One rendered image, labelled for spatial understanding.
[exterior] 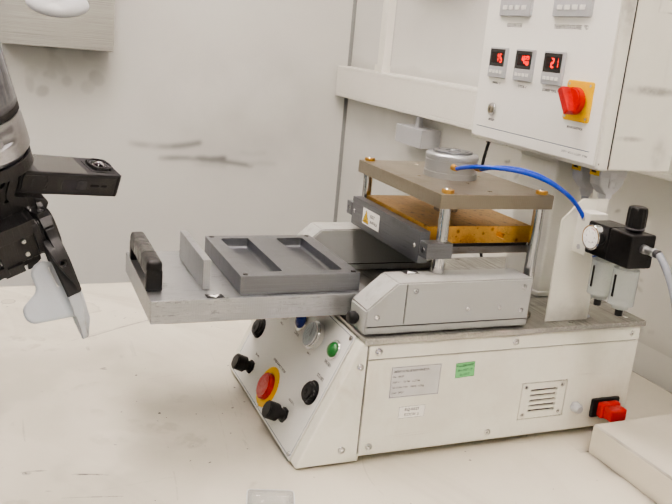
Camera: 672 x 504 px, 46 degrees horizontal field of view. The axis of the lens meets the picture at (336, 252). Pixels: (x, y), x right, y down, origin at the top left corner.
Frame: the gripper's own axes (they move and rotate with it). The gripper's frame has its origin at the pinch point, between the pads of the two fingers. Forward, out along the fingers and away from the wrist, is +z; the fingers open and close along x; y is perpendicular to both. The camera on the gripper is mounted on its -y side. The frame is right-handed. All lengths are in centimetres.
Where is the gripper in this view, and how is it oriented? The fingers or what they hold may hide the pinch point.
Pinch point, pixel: (63, 299)
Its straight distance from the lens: 93.5
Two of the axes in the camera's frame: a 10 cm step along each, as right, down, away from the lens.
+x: 6.3, 4.8, -6.1
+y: -7.8, 4.1, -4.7
